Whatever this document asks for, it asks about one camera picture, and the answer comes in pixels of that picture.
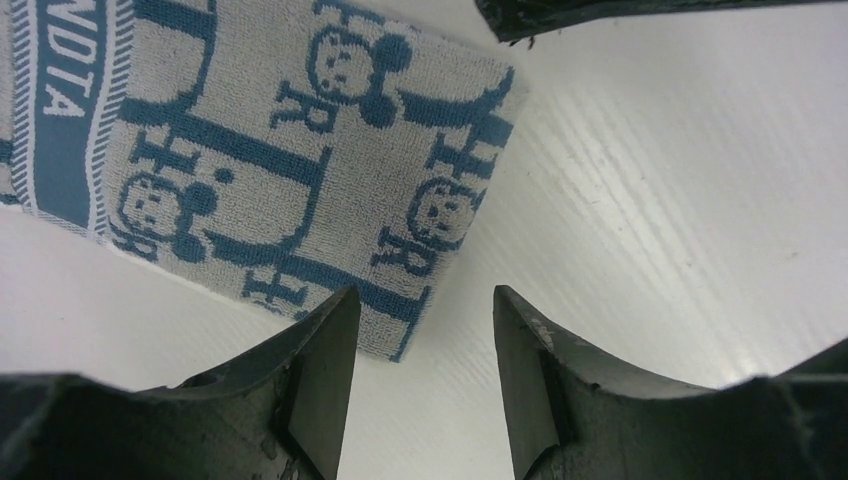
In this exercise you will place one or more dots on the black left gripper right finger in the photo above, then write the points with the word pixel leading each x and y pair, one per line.
pixel 574 411

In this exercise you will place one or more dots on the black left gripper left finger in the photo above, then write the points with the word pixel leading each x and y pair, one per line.
pixel 276 411

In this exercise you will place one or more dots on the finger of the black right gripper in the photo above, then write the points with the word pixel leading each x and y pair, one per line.
pixel 513 21

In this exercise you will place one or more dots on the blue patterned towel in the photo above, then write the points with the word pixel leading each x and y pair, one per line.
pixel 269 151

